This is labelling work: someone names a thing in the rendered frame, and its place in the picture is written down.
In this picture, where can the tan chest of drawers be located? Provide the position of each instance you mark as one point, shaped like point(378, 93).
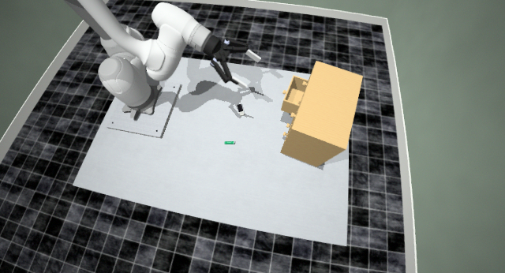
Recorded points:
point(321, 129)

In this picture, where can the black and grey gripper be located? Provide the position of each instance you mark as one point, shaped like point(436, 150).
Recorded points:
point(220, 51)

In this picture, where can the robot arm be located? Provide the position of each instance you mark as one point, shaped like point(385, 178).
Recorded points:
point(125, 77)

